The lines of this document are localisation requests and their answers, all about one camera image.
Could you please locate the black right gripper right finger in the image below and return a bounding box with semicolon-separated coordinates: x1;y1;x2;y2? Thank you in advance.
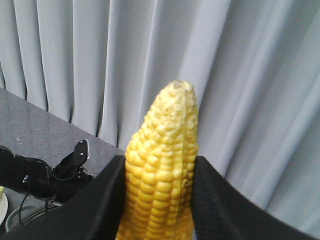
191;156;313;240

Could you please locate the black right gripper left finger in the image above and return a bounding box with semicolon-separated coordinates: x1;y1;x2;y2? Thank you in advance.
0;155;125;240

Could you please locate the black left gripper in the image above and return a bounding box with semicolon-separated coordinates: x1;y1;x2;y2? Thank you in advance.
50;139;95;203

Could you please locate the yellow corn cob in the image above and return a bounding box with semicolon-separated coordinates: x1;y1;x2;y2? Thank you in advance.
116;80;199;240
0;186;5;195

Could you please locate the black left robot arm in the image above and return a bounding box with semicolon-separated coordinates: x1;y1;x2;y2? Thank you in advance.
0;139;94;203

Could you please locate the sage green electric cooking pot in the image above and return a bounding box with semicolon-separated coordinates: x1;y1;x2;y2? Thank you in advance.
5;202;62;233

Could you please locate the beige round plate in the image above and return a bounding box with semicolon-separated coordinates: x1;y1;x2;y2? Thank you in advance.
0;193;9;225

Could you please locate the white pleated curtain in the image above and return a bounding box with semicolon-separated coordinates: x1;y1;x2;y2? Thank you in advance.
0;0;320;238

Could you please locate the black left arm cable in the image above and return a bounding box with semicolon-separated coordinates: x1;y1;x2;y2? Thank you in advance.
19;174;51;226

